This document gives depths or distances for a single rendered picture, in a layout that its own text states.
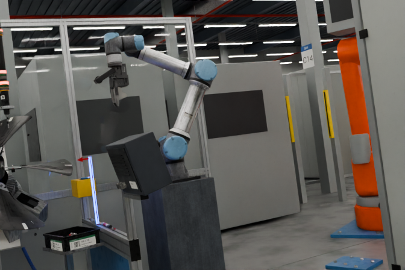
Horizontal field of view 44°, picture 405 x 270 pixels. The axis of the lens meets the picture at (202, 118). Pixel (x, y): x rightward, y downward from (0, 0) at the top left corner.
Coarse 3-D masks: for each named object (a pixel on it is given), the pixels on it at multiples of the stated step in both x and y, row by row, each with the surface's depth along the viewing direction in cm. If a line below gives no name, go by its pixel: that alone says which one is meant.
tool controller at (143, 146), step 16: (112, 144) 180; (128, 144) 164; (144, 144) 167; (112, 160) 184; (128, 160) 166; (144, 160) 166; (160, 160) 169; (128, 176) 172; (144, 176) 166; (160, 176) 168; (128, 192) 182; (144, 192) 165
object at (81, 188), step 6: (72, 180) 269; (78, 180) 260; (84, 180) 261; (90, 180) 262; (72, 186) 270; (78, 186) 259; (84, 186) 260; (90, 186) 262; (72, 192) 271; (78, 192) 259; (84, 192) 260; (90, 192) 261; (96, 192) 263
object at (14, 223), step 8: (0, 192) 212; (8, 192) 219; (0, 200) 208; (8, 200) 212; (16, 200) 218; (0, 208) 205; (8, 208) 208; (16, 208) 212; (24, 208) 217; (0, 216) 201; (8, 216) 204; (16, 216) 207; (24, 216) 211; (32, 216) 215; (0, 224) 199; (8, 224) 201; (16, 224) 204; (40, 224) 214
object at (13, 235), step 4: (4, 232) 224; (8, 232) 219; (12, 232) 219; (16, 232) 221; (20, 232) 224; (8, 236) 220; (12, 236) 222; (16, 236) 224; (20, 236) 226; (8, 240) 223; (12, 240) 224
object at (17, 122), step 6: (6, 120) 248; (12, 120) 246; (18, 120) 244; (24, 120) 242; (0, 126) 246; (6, 126) 243; (12, 126) 240; (18, 126) 239; (0, 132) 241; (6, 132) 238; (12, 132) 236; (0, 138) 236; (6, 138) 233; (0, 144) 231
